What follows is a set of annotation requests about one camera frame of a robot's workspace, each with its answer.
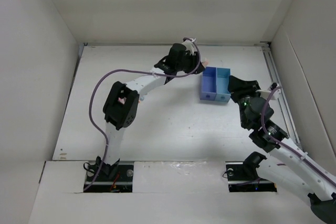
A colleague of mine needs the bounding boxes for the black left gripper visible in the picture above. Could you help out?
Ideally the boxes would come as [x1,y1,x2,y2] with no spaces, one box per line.
[176,51,204,75]

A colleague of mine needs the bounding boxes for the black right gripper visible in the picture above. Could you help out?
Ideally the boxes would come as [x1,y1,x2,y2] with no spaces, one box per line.
[228,74,264,129]

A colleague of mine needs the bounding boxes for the pink eraser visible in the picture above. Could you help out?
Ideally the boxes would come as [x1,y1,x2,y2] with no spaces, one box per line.
[201,59,209,68]

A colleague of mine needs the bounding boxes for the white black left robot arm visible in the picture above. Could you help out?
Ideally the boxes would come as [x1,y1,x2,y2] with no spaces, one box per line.
[99,38,206,180]

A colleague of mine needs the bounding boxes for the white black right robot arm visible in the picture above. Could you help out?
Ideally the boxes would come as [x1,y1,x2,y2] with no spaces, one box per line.
[228,76,335,223]

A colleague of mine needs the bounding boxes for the light blue storage bin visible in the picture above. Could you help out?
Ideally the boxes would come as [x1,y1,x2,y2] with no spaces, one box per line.
[215,68,231,103]

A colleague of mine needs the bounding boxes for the purple blue storage bin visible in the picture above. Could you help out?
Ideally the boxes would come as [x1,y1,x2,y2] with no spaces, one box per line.
[200,67,216,101]

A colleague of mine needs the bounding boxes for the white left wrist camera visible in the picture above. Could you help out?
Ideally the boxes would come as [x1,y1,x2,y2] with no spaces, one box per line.
[182,37,200,56]

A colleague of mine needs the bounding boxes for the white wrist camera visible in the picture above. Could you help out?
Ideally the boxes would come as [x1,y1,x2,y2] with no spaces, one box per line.
[182,37,200,56]
[256,82,281,100]

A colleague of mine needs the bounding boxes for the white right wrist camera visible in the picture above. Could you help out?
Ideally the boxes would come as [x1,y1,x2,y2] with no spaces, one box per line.
[256,82,281,100]

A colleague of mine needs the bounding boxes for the aluminium rail right edge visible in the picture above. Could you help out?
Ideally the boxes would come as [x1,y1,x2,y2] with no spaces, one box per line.
[260,43,302,148]

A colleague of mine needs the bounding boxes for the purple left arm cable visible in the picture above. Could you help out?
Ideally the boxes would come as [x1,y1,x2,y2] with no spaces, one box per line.
[83,37,203,192]

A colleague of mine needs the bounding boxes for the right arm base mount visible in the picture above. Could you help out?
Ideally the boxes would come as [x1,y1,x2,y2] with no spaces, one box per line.
[222,152,277,193]

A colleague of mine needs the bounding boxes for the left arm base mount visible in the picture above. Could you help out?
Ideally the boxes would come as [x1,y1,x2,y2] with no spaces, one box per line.
[83,156,134,193]

